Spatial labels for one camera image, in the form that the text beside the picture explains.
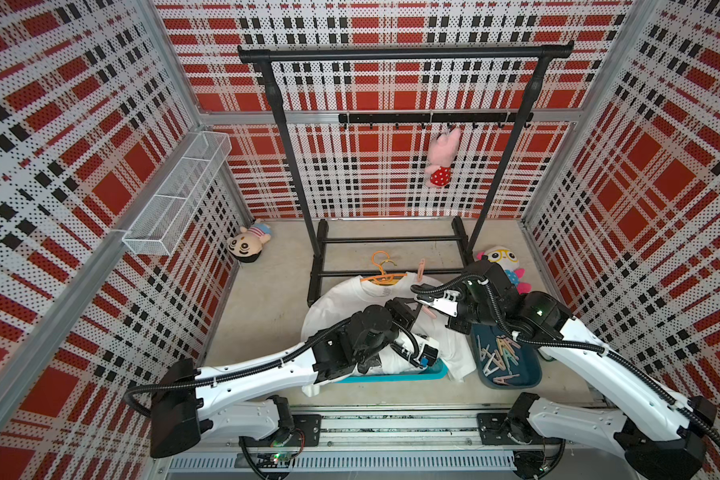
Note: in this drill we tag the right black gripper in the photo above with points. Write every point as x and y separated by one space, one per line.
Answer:
463 289

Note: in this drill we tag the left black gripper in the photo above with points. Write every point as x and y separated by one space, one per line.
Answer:
404 317

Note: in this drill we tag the white printed t-shirt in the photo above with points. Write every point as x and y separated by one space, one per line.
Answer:
353 295

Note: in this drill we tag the pink clothespin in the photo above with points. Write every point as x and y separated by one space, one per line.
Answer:
421 270
428 312

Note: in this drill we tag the orange plastic hanger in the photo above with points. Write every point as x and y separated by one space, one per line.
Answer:
384 277

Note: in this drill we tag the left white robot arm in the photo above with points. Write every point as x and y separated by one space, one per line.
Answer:
190 404

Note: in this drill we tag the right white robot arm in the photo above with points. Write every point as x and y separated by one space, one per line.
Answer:
659 432

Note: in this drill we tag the white owl plush toy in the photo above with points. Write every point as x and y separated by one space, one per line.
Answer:
510 263

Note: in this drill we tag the dark teal clothespin bin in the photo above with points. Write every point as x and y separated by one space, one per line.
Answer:
502 362

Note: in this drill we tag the teal flat tray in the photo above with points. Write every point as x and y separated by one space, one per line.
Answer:
436 371

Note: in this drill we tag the pink pig plush toy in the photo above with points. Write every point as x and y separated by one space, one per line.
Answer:
440 157

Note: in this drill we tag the black-haired boy doll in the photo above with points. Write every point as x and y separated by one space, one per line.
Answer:
247 246

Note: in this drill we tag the black clothes rack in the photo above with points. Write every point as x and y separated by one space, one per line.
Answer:
318 233

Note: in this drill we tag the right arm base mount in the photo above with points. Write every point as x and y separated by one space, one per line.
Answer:
496 430

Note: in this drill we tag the aluminium front rail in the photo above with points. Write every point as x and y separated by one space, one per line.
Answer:
425 443

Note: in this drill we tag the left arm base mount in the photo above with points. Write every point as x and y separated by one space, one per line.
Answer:
301 430

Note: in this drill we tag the black wall hook rail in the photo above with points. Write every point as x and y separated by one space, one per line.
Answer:
449 118

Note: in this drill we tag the white wire mesh basket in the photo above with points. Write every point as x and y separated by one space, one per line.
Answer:
162 223

